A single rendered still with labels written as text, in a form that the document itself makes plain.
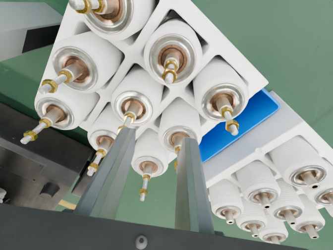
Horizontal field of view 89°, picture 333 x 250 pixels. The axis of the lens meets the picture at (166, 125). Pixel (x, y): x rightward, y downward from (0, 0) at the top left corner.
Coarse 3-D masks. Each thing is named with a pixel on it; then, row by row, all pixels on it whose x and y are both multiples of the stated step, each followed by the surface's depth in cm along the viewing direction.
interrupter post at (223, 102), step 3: (219, 99) 30; (222, 99) 30; (225, 99) 30; (219, 102) 30; (222, 102) 29; (225, 102) 29; (228, 102) 29; (219, 105) 29; (222, 105) 28; (225, 105) 28; (228, 105) 28; (219, 108) 29; (231, 108) 28; (219, 111) 29
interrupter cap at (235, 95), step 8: (216, 88) 29; (224, 88) 29; (232, 88) 29; (208, 96) 30; (216, 96) 30; (224, 96) 30; (232, 96) 30; (240, 96) 30; (208, 104) 31; (216, 104) 31; (232, 104) 31; (240, 104) 31; (208, 112) 32; (216, 112) 32; (232, 112) 32; (216, 120) 33; (224, 120) 33
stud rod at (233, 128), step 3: (225, 114) 27; (228, 114) 27; (225, 117) 27; (228, 117) 26; (231, 117) 26; (228, 120) 26; (231, 126) 24; (234, 126) 24; (231, 129) 24; (234, 129) 24; (231, 132) 24; (234, 132) 24; (237, 132) 24
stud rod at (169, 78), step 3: (168, 66) 23; (171, 66) 23; (168, 75) 20; (171, 75) 20; (165, 78) 20; (168, 78) 20; (171, 78) 20; (165, 81) 20; (168, 81) 20; (171, 81) 20
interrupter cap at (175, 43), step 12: (168, 36) 25; (180, 36) 25; (156, 48) 26; (168, 48) 26; (180, 48) 26; (192, 48) 26; (156, 60) 27; (180, 60) 27; (192, 60) 27; (156, 72) 28; (180, 72) 28
